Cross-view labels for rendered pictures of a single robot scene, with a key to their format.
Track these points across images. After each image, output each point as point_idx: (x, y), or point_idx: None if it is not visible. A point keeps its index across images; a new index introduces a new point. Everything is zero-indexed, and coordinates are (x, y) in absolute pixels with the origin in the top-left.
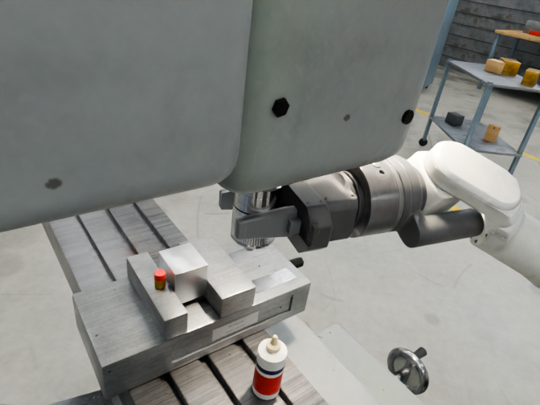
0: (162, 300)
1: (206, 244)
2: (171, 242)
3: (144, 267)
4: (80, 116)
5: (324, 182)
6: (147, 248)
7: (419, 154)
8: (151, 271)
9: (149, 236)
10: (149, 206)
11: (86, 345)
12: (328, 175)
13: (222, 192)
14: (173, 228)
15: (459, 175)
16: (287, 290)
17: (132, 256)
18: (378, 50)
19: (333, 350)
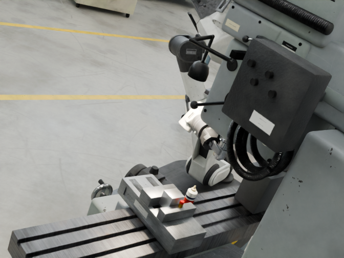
0: (187, 207)
1: (150, 190)
2: (102, 219)
3: (171, 209)
4: None
5: (215, 132)
6: (109, 229)
7: (199, 110)
8: (172, 208)
9: (97, 227)
10: (63, 224)
11: (185, 246)
12: (211, 130)
13: (221, 150)
14: (88, 217)
15: None
16: (158, 181)
17: (164, 212)
18: None
19: (113, 206)
